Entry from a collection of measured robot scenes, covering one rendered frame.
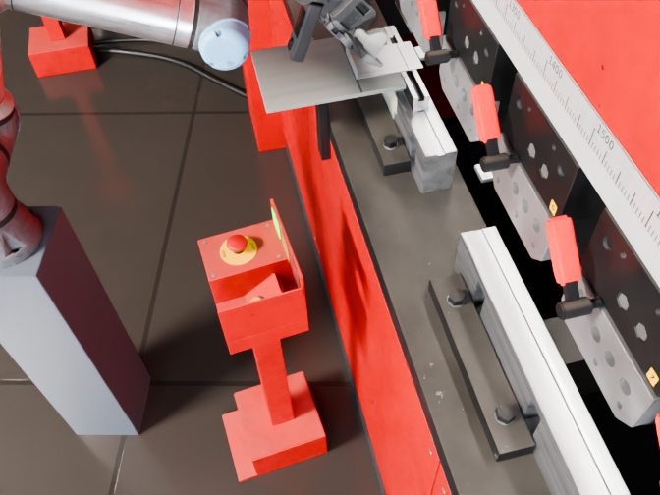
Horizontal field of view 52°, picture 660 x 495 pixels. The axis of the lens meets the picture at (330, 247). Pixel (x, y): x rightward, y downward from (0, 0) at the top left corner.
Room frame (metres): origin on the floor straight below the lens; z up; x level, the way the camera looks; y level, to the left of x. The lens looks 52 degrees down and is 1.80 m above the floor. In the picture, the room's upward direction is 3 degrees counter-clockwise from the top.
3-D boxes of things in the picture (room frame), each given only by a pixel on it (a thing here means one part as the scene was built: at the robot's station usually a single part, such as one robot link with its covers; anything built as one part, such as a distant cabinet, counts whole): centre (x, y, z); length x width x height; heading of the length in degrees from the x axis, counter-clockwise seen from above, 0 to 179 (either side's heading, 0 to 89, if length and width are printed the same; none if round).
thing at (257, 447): (0.74, 0.18, 0.06); 0.25 x 0.20 x 0.12; 107
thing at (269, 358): (0.75, 0.15, 0.39); 0.06 x 0.06 x 0.54; 17
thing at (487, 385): (0.48, -0.21, 0.89); 0.30 x 0.05 x 0.03; 11
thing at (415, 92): (1.05, -0.16, 0.98); 0.20 x 0.03 x 0.03; 11
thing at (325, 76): (1.05, -0.01, 1.00); 0.26 x 0.18 x 0.01; 101
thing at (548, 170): (0.52, -0.26, 1.26); 0.15 x 0.09 x 0.17; 11
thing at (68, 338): (0.86, 0.65, 0.39); 0.18 x 0.18 x 0.78; 87
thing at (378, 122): (1.03, -0.11, 0.89); 0.30 x 0.05 x 0.03; 11
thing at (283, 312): (0.75, 0.15, 0.75); 0.20 x 0.16 x 0.18; 17
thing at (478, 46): (0.71, -0.22, 1.26); 0.15 x 0.09 x 0.17; 11
